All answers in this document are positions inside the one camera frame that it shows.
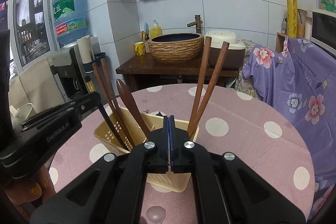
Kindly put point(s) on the yellow mug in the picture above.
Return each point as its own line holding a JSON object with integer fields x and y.
{"x": 139, "y": 48}

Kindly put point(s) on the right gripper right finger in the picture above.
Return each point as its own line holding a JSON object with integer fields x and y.
{"x": 226, "y": 189}

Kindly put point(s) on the left hand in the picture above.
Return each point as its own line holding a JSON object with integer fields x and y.
{"x": 29, "y": 191}

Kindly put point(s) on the white microwave oven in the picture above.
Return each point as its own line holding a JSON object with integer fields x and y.
{"x": 323, "y": 29}

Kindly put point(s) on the white brown rice cooker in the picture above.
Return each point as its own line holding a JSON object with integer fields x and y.
{"x": 236, "y": 49}

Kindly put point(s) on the dark wooden spoon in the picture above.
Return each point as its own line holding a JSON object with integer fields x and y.
{"x": 131, "y": 105}

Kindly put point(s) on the dark wooden counter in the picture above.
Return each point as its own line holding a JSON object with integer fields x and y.
{"x": 141, "y": 72}

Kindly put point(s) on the white paper cup stack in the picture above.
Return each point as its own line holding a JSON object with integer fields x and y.
{"x": 84, "y": 49}

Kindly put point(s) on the black gold-banded chopstick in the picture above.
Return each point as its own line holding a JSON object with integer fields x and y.
{"x": 107, "y": 137}

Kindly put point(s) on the brass faucet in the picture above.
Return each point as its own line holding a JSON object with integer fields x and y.
{"x": 197, "y": 23}

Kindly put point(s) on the yellow roll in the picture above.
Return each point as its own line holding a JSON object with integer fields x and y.
{"x": 292, "y": 21}

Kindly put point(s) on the blue water jug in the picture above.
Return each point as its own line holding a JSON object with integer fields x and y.
{"x": 70, "y": 20}

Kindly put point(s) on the water dispenser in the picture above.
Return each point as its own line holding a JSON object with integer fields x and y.
{"x": 68, "y": 66}

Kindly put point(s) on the woven basin sink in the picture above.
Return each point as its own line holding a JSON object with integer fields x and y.
{"x": 176, "y": 48}

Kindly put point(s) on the yellow soap bottle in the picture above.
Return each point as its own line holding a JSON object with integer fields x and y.
{"x": 155, "y": 31}

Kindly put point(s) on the brown wooden chopstick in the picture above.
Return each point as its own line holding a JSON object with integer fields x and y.
{"x": 212, "y": 83}

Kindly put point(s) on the matte grey metal spoon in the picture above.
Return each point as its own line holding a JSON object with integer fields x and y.
{"x": 156, "y": 214}

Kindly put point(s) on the brown chopstick in holder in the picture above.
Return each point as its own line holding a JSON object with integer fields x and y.
{"x": 116, "y": 106}
{"x": 108, "y": 120}
{"x": 201, "y": 78}

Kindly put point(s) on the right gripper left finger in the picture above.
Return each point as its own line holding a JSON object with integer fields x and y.
{"x": 112, "y": 189}

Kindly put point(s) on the purple floral cloth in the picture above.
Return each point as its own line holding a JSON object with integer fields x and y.
{"x": 299, "y": 82}

